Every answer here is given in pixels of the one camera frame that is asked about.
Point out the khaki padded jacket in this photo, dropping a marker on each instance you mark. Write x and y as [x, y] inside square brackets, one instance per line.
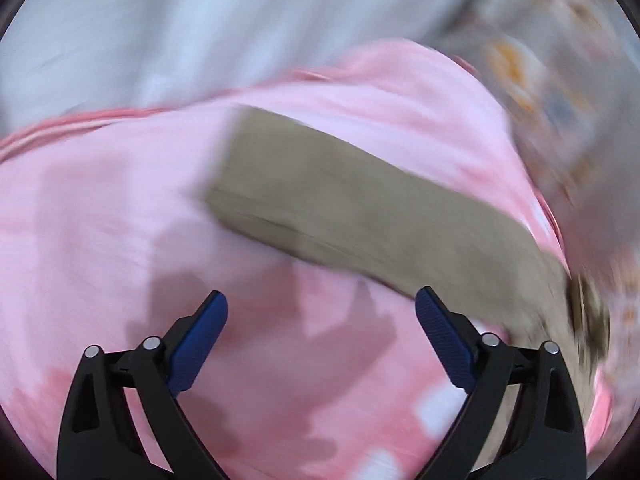
[350, 195]

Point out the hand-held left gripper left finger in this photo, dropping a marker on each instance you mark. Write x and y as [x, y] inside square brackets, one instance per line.
[197, 340]

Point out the pink printed blanket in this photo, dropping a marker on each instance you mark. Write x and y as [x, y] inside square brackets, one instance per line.
[125, 235]

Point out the white bed sheet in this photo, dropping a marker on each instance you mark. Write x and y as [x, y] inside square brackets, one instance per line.
[150, 35]

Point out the floral quilt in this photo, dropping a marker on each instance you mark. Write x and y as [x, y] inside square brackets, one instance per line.
[550, 60]

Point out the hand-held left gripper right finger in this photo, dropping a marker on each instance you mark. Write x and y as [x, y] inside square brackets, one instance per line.
[445, 340]

